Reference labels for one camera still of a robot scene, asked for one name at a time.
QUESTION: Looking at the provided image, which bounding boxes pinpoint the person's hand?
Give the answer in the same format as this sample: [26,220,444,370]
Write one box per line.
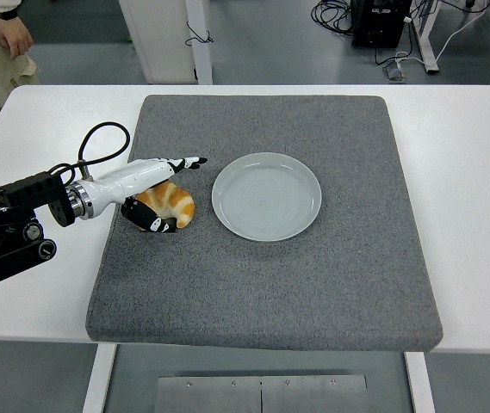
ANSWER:
[0,16,34,60]

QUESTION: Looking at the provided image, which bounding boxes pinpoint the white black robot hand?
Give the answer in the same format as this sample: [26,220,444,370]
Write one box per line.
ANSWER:
[85,157,208,236]

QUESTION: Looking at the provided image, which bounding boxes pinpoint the golden croissant bread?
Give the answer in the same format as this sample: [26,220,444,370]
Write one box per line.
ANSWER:
[134,180,196,229]

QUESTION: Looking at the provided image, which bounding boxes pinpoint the grey round plate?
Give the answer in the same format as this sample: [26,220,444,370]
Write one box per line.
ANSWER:
[211,151,323,242]

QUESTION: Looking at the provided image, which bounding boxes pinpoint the grey metal plate with screws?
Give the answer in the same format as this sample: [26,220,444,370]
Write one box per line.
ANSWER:
[157,374,369,413]

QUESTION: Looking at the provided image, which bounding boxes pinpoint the grey felt mat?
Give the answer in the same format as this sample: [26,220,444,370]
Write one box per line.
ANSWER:
[84,94,444,353]

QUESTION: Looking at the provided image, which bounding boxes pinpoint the white table leg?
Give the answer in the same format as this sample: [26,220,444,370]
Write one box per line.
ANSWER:
[404,351,437,413]
[81,342,117,413]

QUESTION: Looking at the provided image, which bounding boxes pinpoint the grey floor socket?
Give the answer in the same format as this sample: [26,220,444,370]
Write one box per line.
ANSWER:
[382,59,408,82]

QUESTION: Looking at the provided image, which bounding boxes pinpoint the black computer box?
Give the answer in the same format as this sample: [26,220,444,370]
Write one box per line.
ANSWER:
[350,0,413,49]

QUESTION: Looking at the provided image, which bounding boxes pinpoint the white desk leg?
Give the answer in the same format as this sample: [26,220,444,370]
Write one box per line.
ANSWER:
[412,0,440,75]

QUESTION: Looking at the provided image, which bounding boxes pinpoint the thin black cable loop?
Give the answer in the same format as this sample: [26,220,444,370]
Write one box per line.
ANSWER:
[183,21,214,47]

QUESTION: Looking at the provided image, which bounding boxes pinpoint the black floor cables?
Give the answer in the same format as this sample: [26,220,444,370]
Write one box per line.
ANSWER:
[311,0,356,35]

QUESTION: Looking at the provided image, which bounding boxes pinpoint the white cable to desk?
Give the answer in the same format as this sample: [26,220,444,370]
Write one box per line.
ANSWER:
[393,0,490,70]

